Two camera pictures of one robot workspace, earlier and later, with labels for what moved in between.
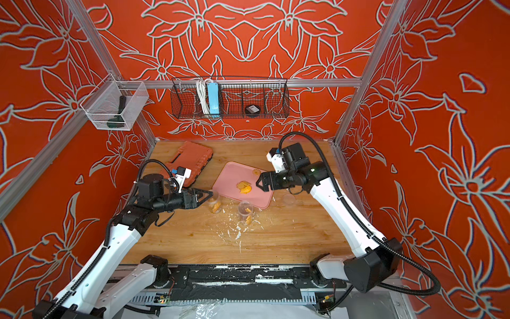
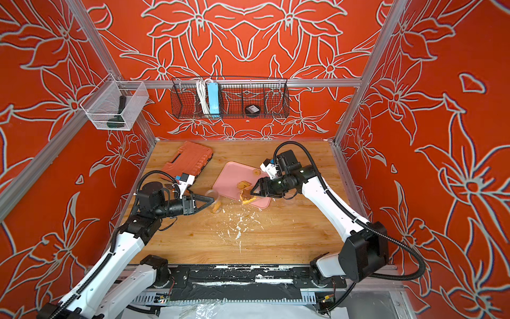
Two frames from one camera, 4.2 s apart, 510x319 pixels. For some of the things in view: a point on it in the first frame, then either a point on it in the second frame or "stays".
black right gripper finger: (266, 183) -> (260, 193)
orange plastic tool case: (190, 155) stays
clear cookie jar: (245, 209) -> (246, 202)
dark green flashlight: (117, 121) stays
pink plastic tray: (238, 181) stays
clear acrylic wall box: (114, 105) stays
